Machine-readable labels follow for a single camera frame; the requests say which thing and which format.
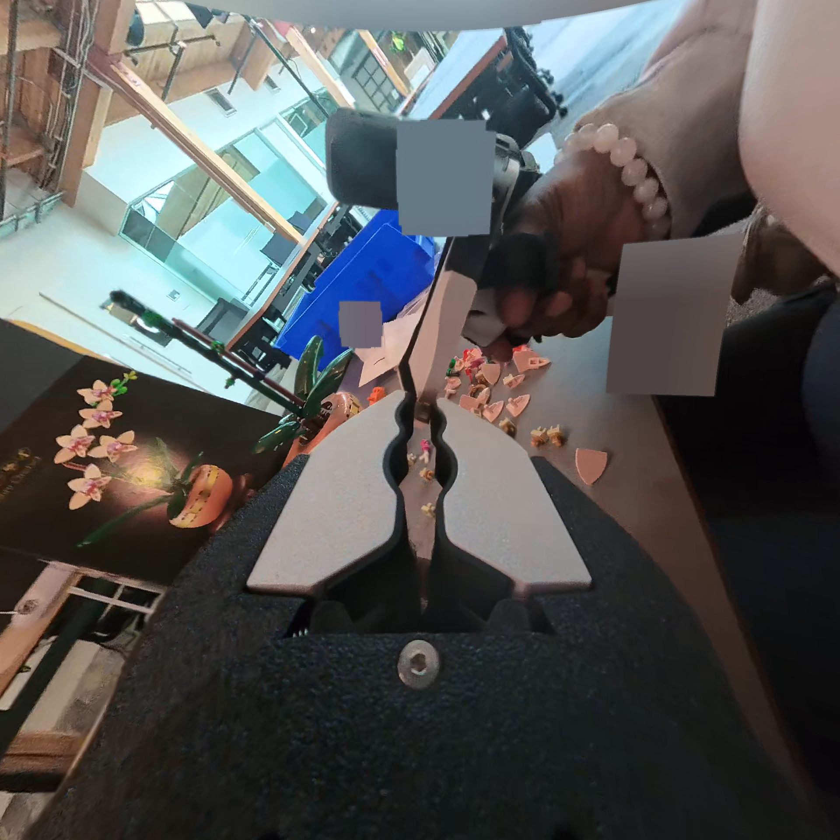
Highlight grey desk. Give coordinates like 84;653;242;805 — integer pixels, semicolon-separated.
394;328;821;795

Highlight brown brick stem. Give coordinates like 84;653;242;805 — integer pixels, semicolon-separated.
172;317;309;409

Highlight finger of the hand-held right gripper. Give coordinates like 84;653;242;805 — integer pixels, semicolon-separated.
397;238;481;404

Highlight white paper sheet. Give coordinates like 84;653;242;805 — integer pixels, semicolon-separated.
357;298;434;388

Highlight pale bead bracelet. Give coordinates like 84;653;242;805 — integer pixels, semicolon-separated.
553;121;672;240

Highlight person's right hand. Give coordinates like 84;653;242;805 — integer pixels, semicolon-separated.
489;152;660;363

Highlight long wooden-edged table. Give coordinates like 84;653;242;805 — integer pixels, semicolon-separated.
397;29;513;122

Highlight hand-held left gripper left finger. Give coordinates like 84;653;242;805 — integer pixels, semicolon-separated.
246;389;421;601

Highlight scattered small brick pieces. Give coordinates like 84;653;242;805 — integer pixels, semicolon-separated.
407;346;610;521

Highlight person's dark trousers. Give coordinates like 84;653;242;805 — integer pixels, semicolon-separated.
656;282;840;795

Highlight green brick leaf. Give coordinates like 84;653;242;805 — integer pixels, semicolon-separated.
298;335;327;403
314;348;355;411
252;412;312;455

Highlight person's right forearm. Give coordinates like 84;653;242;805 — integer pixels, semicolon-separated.
574;0;840;277

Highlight large blue plastic bin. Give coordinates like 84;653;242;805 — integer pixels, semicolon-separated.
274;210;439;368

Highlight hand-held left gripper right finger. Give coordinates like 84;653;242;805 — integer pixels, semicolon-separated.
430;397;593;601

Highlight pink brick flower pot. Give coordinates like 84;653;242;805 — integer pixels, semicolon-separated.
282;390;363;468

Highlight dark green brick stem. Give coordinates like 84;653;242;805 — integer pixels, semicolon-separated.
105;289;296;401

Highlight black orchid picture box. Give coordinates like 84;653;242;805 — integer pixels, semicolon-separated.
0;318;299;592

